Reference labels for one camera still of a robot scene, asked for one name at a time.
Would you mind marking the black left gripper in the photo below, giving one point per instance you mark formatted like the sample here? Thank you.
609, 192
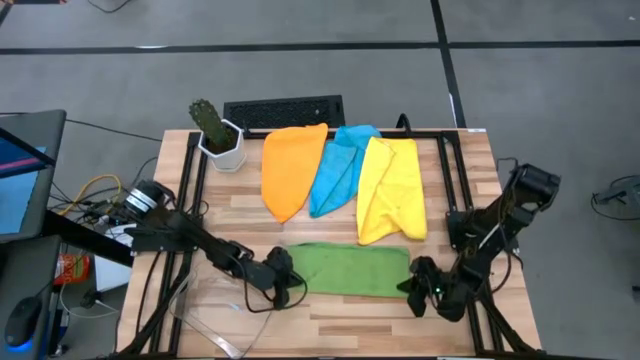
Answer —
277, 265

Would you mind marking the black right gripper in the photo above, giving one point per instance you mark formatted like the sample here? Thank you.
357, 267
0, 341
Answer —
430, 277

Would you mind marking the green microfiber towel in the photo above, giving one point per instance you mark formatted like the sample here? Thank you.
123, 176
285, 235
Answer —
350, 270

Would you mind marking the yellow microfiber towel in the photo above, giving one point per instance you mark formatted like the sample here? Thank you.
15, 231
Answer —
392, 195

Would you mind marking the orange microfiber towel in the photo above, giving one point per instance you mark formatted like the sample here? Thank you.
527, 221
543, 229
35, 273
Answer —
292, 170

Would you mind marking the blue microfiber towel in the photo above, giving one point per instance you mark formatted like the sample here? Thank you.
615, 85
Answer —
332, 175

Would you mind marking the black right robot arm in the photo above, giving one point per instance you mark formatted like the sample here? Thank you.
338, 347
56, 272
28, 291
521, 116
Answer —
500, 220

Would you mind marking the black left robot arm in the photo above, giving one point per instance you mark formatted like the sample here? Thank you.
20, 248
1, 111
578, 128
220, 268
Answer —
210, 245

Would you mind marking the clear plastic bin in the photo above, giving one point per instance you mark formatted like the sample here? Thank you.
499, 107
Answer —
220, 315

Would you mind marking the white hexagonal plant pot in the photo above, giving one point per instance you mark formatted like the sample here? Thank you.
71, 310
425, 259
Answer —
227, 159

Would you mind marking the black clamp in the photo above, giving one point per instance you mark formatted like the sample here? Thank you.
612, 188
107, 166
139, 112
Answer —
403, 122

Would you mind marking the white box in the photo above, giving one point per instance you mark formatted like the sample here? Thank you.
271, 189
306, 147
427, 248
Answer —
112, 275

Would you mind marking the green cactus plant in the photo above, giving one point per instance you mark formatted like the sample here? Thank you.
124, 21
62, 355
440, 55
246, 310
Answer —
210, 122

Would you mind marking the black computer mouse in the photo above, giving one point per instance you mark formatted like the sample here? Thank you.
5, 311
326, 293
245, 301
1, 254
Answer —
22, 320

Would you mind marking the dark monitor with blue screen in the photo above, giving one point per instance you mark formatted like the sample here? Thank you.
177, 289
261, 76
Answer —
20, 200

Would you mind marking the black aluminium table frame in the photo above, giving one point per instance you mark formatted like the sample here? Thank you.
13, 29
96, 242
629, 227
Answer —
482, 325

